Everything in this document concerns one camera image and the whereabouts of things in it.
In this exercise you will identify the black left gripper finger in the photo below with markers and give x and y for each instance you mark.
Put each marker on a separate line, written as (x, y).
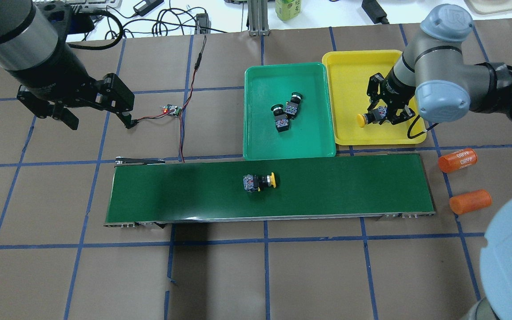
(68, 118)
(126, 119)

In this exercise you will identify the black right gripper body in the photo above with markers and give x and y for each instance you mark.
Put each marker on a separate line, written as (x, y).
(395, 92)

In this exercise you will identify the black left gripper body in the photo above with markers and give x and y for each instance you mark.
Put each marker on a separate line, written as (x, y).
(56, 70)

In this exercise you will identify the yellow push button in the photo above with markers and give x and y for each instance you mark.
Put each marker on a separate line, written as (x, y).
(255, 183)
(377, 115)

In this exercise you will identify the orange cylinder marked 4680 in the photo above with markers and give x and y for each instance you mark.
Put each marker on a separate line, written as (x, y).
(458, 160)

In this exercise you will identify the green push button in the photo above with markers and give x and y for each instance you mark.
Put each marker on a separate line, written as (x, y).
(293, 105)
(281, 120)

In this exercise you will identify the plain orange cylinder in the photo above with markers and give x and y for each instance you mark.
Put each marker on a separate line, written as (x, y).
(470, 201)

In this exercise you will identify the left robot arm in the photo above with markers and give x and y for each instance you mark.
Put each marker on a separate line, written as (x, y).
(34, 50)

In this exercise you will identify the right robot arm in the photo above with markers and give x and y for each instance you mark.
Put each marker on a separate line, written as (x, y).
(432, 82)

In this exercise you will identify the yellow plastic tray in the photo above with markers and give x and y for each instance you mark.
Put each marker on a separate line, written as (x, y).
(348, 73)

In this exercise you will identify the small green controller board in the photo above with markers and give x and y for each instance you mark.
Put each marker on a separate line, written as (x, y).
(171, 110)

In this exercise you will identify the black power adapter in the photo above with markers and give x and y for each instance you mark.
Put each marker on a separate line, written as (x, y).
(374, 11)

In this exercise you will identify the green plastic tray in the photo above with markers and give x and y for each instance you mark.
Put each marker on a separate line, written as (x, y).
(311, 132)

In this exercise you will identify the green conveyor belt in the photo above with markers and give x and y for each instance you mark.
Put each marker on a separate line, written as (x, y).
(307, 188)

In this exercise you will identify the beige tray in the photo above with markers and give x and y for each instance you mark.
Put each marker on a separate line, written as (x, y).
(486, 7)

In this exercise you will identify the green tea bottle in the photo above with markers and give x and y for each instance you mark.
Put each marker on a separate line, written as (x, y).
(287, 9)

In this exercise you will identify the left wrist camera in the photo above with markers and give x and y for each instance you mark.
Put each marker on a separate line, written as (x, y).
(71, 18)

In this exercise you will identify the aluminium frame post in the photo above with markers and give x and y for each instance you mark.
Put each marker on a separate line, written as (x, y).
(258, 18)

